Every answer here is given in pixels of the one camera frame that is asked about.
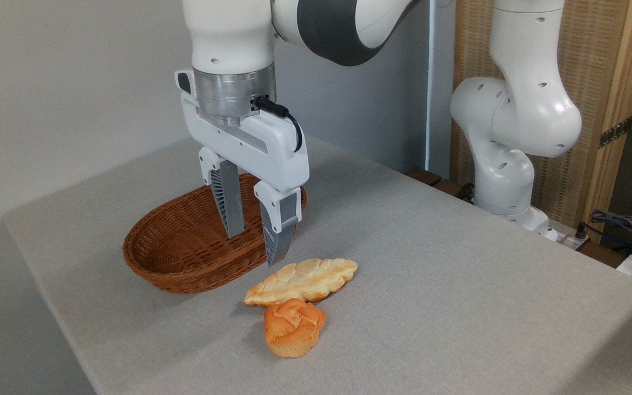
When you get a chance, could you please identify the wooden woven folding screen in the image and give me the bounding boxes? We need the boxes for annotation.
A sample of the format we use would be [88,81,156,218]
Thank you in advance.
[450,0,632,243]

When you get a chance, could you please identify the black cable bundle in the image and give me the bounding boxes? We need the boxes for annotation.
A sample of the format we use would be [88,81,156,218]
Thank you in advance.
[577,208,632,258]

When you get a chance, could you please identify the flat pale braided bread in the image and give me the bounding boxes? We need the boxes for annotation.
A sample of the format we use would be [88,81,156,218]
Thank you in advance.
[243,258,359,307]

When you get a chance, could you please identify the brown wicker basket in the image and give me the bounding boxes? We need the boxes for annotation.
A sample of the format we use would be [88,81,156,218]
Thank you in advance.
[123,172,307,295]

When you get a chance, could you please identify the round orange bread roll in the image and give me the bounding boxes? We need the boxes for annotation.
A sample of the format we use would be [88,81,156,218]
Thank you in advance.
[263,298,327,358]

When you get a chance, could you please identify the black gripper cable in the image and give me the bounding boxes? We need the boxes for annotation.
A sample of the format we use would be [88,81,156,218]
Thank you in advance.
[254,96,303,153]

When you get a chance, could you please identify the white vertical post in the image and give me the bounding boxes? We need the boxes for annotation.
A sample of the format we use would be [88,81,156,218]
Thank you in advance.
[426,0,456,179]

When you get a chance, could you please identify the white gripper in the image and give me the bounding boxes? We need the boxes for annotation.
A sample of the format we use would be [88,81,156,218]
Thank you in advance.
[175,70,310,267]

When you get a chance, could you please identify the dark brown wooden board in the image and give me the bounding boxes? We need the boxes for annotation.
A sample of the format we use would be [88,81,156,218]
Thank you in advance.
[405,167,476,205]

